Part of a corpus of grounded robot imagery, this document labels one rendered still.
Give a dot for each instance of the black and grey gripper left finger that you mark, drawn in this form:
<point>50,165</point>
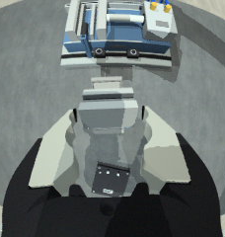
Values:
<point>46,172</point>

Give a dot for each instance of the light grey slotted block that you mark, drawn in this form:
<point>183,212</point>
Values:
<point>106,108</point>

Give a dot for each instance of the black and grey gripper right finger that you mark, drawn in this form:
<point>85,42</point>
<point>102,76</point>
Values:
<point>172,168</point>

